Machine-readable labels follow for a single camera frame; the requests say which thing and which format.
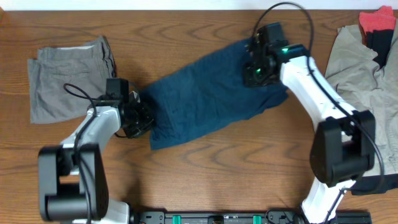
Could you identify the navy blue shorts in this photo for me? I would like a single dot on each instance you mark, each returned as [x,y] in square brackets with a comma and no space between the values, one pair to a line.
[206,96]

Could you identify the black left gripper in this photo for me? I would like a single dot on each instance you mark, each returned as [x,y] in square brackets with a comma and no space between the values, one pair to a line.
[148,119]

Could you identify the khaki beige garment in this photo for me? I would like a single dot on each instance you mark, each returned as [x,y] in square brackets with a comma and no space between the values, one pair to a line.
[360,81]

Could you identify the red cloth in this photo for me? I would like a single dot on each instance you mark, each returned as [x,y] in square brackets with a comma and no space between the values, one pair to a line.
[382,19]

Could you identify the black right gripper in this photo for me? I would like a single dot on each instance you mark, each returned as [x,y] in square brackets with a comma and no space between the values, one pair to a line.
[249,78]

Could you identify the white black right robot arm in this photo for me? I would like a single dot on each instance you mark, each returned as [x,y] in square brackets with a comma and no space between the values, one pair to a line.
[343,148]

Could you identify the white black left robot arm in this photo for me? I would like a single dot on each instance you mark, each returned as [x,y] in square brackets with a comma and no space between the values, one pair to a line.
[72,181]

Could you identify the black garment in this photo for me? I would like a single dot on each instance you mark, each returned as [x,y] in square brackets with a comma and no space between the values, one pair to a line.
[380,42]

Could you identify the folded grey shorts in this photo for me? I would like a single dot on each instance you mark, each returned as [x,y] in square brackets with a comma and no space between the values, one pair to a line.
[87,66]

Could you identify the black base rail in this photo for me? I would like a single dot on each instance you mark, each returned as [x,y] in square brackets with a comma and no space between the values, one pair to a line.
[270,217]

